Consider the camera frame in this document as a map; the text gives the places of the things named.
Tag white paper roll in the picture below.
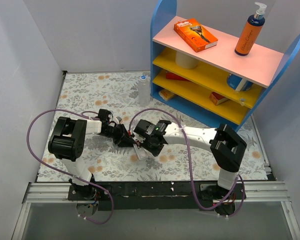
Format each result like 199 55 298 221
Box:
175 51 199 70

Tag orange razor box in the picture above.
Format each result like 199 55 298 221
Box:
173 18 218 53

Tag white remote control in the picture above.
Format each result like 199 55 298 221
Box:
133 144 149 161

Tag purple cable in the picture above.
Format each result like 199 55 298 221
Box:
128 107 247 218
26 109 115 225

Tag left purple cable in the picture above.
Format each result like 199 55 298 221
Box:
26 109 115 225

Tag red flat box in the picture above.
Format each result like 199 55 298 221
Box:
165 71 188 81

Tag aluminium frame rail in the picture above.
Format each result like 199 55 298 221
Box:
12 181 300 240

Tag blue shelf with coloured boards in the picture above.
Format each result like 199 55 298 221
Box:
150 0 300 131

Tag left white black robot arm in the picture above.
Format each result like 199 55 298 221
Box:
48 109 136 200

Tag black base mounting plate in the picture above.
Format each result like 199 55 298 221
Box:
67 179 247 213

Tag clear plastic water bottle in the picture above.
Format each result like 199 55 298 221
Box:
137 75 151 107

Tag orange pump lotion bottle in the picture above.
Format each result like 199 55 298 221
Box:
234 2 267 56

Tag white orange small box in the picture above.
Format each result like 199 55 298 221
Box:
158 89 176 101

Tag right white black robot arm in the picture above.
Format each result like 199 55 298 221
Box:
133 119 247 199

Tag floral patterned table mat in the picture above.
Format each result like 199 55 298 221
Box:
36 71 270 182

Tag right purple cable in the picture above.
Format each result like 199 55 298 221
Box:
128 107 247 218

